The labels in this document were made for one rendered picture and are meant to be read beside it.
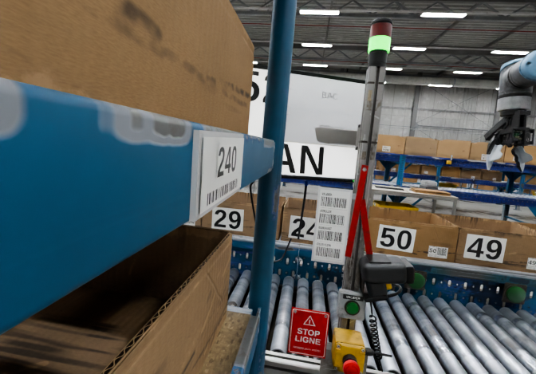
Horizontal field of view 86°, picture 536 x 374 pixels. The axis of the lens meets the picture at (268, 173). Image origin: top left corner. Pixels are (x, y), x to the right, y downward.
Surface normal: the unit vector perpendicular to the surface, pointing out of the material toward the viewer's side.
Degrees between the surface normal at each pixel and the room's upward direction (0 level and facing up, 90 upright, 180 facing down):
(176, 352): 91
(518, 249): 90
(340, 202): 90
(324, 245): 90
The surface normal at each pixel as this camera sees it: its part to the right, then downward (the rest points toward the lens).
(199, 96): 0.98, 0.12
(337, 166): 0.21, 0.04
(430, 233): -0.13, 0.09
